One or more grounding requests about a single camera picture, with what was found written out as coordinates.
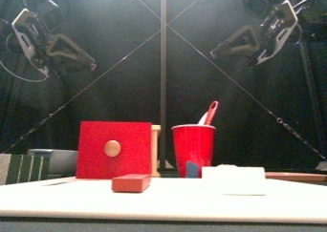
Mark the red drawer with wooden knob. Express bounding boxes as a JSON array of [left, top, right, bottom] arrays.
[[75, 120, 153, 180]]

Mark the wooden block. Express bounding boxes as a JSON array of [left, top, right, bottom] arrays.
[[150, 124, 163, 179]]

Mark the red plastic cup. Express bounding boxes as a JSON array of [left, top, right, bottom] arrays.
[[170, 124, 217, 179]]

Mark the green striped block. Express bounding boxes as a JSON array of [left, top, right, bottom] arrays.
[[0, 153, 51, 186]]

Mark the white toy block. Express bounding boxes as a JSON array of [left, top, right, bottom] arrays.
[[201, 164, 268, 196]]

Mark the small blue block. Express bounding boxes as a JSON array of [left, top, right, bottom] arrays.
[[185, 160, 201, 179]]

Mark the pink board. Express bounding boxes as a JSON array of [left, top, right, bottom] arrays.
[[264, 171, 327, 182]]

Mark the red toy block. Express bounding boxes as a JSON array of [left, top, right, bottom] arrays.
[[111, 174, 151, 194]]

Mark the white cutting board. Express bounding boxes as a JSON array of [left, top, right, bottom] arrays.
[[0, 177, 327, 224]]

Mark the diagonal brace wire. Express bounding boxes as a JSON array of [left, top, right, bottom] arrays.
[[0, 0, 213, 155]]

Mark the diagonal wire with turnbuckle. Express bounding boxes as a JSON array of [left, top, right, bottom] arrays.
[[122, 0, 327, 162]]

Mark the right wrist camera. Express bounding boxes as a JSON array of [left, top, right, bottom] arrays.
[[241, 0, 278, 20]]

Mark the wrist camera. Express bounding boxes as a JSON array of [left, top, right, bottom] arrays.
[[241, 0, 278, 20], [32, 0, 69, 32]]

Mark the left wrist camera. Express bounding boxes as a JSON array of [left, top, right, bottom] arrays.
[[32, 0, 69, 32]]

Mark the metal frame pole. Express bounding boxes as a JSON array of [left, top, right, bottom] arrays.
[[158, 0, 177, 171]]

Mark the metal side post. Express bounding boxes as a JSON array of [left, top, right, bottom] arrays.
[[288, 0, 321, 168]]

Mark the red-handled toy utensil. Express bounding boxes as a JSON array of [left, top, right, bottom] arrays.
[[203, 100, 220, 126]]

